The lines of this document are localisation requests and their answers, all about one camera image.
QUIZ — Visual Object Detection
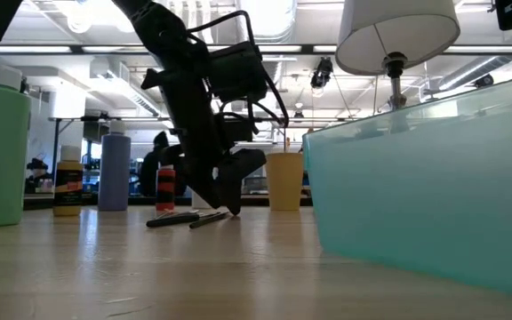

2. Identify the teal translucent plastic bin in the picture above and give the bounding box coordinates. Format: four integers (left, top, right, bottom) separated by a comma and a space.
301, 73, 512, 300

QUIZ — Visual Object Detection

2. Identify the large lavender paint bottle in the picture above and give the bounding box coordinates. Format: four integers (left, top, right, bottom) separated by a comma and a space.
97, 119, 132, 212

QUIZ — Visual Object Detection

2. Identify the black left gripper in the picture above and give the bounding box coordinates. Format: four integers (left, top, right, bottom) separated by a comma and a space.
141, 55, 267, 217

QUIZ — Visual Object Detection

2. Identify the silver ventilation duct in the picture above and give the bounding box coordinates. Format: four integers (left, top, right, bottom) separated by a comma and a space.
236, 0, 300, 92

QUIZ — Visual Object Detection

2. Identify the small red paint bottle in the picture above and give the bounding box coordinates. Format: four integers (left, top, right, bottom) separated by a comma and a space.
156, 164, 177, 212

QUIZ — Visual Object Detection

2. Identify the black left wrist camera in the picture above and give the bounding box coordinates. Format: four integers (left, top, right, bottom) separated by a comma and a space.
208, 41, 269, 104

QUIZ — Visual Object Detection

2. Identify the small yellow paint bottle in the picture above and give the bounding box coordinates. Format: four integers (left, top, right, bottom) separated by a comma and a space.
52, 145, 85, 218

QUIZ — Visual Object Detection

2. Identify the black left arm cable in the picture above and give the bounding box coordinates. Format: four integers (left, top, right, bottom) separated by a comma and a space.
188, 9, 291, 129

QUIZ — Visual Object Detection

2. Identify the black ceiling spotlight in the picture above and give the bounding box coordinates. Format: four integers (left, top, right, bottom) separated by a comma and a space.
473, 73, 495, 88

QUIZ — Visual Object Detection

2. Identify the black background rig frame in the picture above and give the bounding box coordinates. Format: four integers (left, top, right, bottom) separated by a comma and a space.
47, 106, 357, 179

